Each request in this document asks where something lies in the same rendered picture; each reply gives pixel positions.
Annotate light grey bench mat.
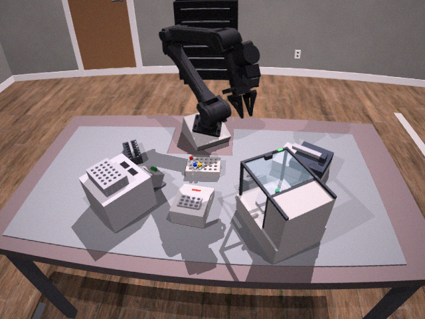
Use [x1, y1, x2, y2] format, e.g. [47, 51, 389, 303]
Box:
[3, 126, 407, 266]

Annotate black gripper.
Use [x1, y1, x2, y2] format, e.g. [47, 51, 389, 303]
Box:
[222, 84, 259, 118]

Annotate white tube rack with holes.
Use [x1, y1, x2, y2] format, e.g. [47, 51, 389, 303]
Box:
[185, 157, 221, 178]

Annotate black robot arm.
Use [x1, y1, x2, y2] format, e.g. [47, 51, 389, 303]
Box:
[159, 24, 261, 137]

